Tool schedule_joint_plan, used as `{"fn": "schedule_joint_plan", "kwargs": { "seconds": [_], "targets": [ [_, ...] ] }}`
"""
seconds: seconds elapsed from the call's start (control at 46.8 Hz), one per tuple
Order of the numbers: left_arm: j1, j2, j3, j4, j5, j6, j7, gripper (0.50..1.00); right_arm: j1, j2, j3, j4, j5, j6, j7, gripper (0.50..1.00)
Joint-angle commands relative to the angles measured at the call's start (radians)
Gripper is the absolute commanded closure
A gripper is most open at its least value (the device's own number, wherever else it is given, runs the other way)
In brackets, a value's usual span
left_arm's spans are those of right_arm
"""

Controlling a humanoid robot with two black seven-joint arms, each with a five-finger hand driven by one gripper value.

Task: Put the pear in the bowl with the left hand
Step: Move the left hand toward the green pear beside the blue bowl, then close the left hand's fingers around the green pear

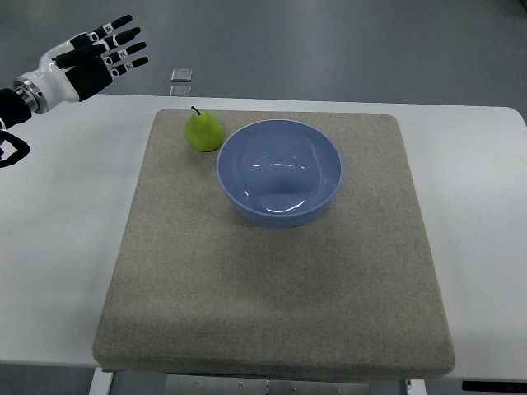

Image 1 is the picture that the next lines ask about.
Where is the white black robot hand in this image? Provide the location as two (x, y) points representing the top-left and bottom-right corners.
(14, 15), (148, 114)

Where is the beige felt mat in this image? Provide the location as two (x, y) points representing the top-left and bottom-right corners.
(92, 109), (455, 382)

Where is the blue bowl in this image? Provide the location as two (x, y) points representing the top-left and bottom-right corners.
(217, 119), (344, 228)

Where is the square metal floor plate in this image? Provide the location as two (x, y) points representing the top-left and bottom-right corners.
(170, 68), (193, 82)

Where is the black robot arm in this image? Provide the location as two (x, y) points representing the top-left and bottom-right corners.
(1, 88), (31, 168)

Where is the lower metal floor plate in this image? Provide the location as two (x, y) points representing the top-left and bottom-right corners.
(170, 85), (192, 97)

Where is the green pear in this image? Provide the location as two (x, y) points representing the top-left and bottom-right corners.
(184, 106), (224, 152)

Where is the metal table frame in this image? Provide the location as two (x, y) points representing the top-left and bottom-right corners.
(88, 368), (427, 394)

